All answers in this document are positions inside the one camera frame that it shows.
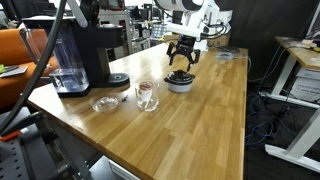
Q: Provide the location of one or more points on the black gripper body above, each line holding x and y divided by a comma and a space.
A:
184, 45

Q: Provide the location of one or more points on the black round lid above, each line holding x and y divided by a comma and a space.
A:
179, 77

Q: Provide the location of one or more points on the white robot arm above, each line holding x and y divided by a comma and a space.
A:
198, 19

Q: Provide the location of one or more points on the gray bowl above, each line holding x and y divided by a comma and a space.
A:
179, 88

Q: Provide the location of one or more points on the clear plastic lid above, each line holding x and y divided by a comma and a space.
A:
105, 104

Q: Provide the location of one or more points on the clear water tank black lid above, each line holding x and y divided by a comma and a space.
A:
69, 79

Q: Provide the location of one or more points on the clear glass cup with pod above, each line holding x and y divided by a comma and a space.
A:
147, 95

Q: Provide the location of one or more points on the small dark debris piece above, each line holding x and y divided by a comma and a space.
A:
125, 99

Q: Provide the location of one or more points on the black Keurig coffee machine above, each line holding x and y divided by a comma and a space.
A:
91, 38

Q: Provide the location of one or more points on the orange couch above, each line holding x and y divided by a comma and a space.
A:
13, 52

